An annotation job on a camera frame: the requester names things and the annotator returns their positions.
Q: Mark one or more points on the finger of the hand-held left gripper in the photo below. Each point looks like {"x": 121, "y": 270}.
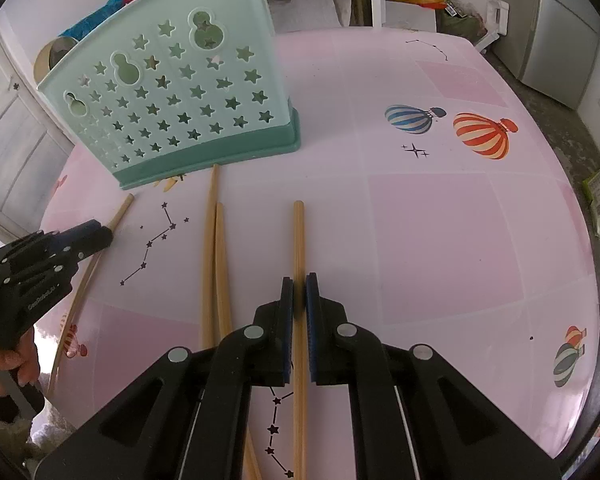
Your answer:
{"x": 90, "y": 234}
{"x": 55, "y": 275}

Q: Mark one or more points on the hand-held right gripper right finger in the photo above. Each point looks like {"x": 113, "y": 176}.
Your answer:
{"x": 310, "y": 320}

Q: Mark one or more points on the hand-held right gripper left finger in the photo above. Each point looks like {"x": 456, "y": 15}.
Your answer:
{"x": 287, "y": 320}

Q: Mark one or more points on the teal plastic utensil holder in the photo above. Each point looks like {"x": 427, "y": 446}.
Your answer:
{"x": 180, "y": 125}

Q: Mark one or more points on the person's left hand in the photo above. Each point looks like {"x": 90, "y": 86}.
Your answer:
{"x": 0, "y": 365}

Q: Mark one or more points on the white door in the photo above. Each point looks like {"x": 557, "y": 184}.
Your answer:
{"x": 10, "y": 135}

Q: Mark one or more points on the round beige-rimmed disc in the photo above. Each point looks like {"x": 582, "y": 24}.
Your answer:
{"x": 42, "y": 60}

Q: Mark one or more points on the blue plastic bag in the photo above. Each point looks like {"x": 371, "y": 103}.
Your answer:
{"x": 95, "y": 17}

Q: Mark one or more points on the dark green bag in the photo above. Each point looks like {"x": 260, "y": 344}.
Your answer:
{"x": 460, "y": 22}

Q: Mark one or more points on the white plastic holder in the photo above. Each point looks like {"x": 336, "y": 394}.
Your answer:
{"x": 497, "y": 12}

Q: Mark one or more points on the grey refrigerator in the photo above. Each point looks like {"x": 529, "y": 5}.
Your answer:
{"x": 555, "y": 35}

